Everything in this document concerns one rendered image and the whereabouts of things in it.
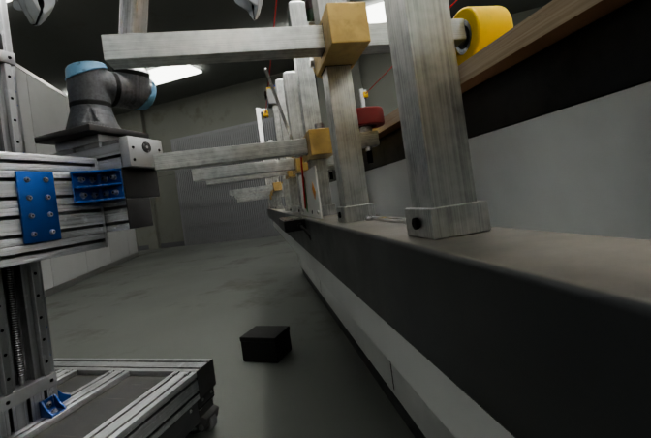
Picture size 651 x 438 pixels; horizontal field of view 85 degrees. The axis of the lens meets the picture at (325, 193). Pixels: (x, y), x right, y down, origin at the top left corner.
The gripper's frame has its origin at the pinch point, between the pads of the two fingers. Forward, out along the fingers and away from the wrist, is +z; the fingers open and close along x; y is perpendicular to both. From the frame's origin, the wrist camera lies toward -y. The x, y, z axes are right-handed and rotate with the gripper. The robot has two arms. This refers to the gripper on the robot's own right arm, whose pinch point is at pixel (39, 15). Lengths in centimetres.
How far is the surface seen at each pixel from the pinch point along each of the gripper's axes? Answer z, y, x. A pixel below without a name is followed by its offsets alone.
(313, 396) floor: 103, -19, -87
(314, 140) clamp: 19.7, -35.9, -18.8
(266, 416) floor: 103, -3, -78
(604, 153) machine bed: 30, -66, 11
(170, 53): 11.9, -21.9, 7.2
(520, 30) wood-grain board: 16, -62, 8
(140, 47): 11.1, -18.9, 8.0
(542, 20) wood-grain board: 16, -62, 11
